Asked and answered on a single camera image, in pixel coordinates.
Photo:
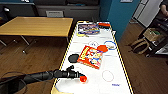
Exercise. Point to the small orange cup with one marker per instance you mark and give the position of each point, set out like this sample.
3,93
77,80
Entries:
84,79

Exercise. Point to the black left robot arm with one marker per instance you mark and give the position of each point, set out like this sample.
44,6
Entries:
30,78

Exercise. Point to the yellow air hockey table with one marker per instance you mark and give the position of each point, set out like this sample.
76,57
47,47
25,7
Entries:
91,87

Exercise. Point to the black bowl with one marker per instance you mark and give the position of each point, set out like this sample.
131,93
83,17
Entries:
73,58

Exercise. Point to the orange snack box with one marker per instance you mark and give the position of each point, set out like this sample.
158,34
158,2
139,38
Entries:
90,57

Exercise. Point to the clear bowl blue rim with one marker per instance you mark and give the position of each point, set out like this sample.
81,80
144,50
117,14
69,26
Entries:
104,45

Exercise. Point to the colourful puzzle box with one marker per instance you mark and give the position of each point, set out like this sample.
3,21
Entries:
88,29

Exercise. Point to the yellow wooden table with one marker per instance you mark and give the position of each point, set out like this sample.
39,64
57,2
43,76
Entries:
36,26

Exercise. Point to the flat red box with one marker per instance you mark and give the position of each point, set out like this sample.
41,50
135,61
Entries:
104,24

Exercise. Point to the white paper sign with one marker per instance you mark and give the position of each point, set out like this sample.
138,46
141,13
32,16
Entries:
54,13

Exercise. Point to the grey sofa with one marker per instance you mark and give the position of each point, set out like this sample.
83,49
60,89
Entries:
76,10

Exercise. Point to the brown floor bag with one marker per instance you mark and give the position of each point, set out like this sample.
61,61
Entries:
140,46

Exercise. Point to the long dark grey bench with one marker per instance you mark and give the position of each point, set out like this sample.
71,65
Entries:
23,10

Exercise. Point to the tan wicker basket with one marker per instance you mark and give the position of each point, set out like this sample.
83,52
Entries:
153,35

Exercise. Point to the black chair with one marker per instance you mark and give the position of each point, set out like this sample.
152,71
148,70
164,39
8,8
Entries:
5,13

